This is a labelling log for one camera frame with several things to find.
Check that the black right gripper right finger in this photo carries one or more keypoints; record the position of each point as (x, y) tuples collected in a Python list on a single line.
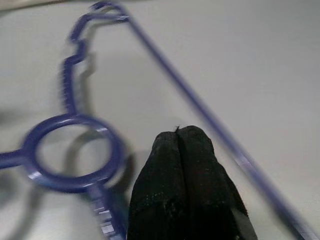
[(210, 200)]

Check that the purple plastic hanger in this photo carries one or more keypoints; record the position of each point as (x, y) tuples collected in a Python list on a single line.
[(30, 140)]

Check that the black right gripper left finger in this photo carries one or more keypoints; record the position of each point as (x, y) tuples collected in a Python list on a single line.
[(157, 200)]

